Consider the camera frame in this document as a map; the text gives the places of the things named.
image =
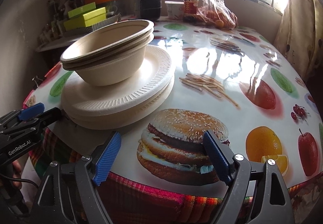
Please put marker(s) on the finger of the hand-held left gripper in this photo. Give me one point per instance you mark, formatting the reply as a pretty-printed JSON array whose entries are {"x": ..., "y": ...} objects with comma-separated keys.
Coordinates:
[
  {"x": 31, "y": 110},
  {"x": 50, "y": 115}
]

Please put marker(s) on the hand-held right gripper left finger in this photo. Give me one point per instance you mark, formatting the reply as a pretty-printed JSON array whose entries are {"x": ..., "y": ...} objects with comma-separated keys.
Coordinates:
[{"x": 107, "y": 158}]

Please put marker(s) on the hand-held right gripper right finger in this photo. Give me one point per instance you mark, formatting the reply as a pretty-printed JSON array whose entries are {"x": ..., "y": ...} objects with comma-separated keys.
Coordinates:
[{"x": 217, "y": 158}]

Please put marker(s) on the person's left hand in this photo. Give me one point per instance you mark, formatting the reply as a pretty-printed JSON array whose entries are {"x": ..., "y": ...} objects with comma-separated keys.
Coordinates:
[{"x": 17, "y": 168}]

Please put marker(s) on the black binder clip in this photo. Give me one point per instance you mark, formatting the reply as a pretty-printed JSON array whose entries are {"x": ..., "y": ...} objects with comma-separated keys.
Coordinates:
[{"x": 37, "y": 80}]

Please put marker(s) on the food print plastic tablecloth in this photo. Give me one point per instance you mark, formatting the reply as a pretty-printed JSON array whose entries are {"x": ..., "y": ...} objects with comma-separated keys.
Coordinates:
[{"x": 196, "y": 103}]

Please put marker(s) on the cluster of small bottles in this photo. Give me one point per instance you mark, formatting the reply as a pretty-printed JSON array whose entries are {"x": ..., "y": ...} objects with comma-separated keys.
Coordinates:
[{"x": 53, "y": 25}]

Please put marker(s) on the large green box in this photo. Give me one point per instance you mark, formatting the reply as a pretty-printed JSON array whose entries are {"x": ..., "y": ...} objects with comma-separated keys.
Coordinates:
[{"x": 80, "y": 23}]

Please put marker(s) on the floral blanket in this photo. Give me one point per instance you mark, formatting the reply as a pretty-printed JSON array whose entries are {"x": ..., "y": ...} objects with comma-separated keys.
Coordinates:
[{"x": 310, "y": 203}]

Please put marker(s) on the striped flat box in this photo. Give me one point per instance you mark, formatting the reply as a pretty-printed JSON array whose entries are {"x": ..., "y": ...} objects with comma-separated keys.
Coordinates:
[{"x": 106, "y": 23}]

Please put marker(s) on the small green box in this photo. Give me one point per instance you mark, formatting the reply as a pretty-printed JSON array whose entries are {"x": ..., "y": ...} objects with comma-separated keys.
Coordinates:
[{"x": 94, "y": 14}]

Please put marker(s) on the thin green box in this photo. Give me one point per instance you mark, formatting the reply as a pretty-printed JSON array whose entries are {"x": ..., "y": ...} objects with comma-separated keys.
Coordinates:
[{"x": 82, "y": 9}]

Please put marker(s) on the clear glass mug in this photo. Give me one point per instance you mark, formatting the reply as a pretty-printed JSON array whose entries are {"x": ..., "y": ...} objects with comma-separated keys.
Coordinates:
[{"x": 111, "y": 9}]

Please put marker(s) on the small grey fan heater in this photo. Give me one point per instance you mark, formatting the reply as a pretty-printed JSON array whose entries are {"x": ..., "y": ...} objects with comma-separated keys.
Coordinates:
[{"x": 147, "y": 4}]

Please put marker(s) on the red label glass jar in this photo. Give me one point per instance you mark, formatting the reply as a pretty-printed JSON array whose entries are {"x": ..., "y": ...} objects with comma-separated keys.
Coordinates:
[{"x": 190, "y": 7}]

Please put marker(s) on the clear plastic bag of oranges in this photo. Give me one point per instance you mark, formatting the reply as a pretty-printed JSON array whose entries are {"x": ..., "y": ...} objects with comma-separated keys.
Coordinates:
[{"x": 214, "y": 4}]

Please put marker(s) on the white plastic tub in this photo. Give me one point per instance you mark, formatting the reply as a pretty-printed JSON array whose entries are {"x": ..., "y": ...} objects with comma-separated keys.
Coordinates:
[{"x": 174, "y": 9}]

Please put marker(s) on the patterned cream curtain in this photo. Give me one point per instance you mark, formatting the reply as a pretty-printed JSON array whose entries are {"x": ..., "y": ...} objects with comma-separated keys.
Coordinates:
[{"x": 302, "y": 12}]

